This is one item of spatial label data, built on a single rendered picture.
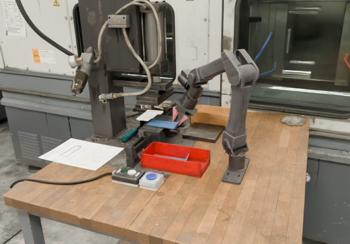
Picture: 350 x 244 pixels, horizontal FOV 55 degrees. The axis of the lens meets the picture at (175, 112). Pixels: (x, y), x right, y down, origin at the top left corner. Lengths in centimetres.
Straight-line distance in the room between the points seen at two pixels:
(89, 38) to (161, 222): 86
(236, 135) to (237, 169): 13
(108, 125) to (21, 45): 150
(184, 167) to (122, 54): 54
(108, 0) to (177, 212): 87
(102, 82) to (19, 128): 179
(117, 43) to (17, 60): 167
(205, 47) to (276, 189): 106
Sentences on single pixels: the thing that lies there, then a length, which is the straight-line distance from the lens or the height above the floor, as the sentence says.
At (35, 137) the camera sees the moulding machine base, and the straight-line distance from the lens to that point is 313.
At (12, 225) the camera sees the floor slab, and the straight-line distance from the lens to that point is 278.
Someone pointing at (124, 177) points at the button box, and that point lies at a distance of 124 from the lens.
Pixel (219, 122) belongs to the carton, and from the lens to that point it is 168.
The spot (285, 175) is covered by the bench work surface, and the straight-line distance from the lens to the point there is 133.
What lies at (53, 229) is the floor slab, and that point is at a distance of 262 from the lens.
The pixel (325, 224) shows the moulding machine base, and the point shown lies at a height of 22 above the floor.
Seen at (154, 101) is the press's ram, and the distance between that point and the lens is 139.
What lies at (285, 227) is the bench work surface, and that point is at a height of 90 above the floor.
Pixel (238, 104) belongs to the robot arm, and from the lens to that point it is 118.
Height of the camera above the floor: 156
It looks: 20 degrees down
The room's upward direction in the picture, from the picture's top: 2 degrees counter-clockwise
